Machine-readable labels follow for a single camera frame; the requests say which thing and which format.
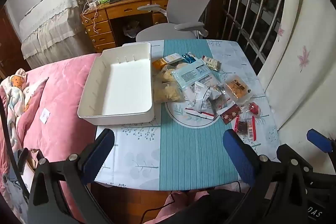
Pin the red round candy packet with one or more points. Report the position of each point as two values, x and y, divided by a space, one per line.
254 109

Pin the wooden desk with drawers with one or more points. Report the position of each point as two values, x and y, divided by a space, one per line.
123 13

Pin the white lace furniture cover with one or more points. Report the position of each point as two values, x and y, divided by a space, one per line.
50 19

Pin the cartoon printed blanket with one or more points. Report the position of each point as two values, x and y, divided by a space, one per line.
13 98

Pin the metal window grille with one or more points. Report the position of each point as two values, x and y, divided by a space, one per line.
249 3

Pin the white red packet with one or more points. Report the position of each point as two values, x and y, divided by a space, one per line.
199 114

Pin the clear orange cracker packet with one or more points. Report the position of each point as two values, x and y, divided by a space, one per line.
236 89

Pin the white flower print curtain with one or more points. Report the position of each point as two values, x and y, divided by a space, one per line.
302 43

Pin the pink blanket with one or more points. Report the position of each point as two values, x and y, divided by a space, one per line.
60 98

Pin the dark snack red wrapper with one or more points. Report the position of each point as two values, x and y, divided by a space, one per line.
244 128

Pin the large white blue packet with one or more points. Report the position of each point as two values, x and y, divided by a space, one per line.
194 73

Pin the white brown small packet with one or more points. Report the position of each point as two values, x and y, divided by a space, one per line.
212 63

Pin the white paper tag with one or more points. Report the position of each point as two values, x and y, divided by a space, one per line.
45 116

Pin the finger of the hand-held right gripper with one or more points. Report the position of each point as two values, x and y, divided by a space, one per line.
319 140

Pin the large clear puffed snack bag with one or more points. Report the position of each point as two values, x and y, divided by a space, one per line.
169 93

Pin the small clear puffed snack bag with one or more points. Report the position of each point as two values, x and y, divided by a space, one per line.
166 75

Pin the white plastic storage box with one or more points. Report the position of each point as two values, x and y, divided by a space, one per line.
120 87

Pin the small orange packet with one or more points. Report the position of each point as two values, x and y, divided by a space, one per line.
159 63

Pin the dark red star packet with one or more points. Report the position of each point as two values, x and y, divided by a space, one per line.
231 114

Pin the white orange packet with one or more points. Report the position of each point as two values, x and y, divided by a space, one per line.
172 58

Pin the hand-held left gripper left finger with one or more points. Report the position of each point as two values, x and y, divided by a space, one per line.
97 158

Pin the blue foil packet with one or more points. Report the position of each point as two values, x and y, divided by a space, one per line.
189 57

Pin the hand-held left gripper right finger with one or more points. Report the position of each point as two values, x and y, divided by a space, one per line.
239 158

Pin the person's pink pants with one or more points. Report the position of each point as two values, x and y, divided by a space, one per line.
181 208

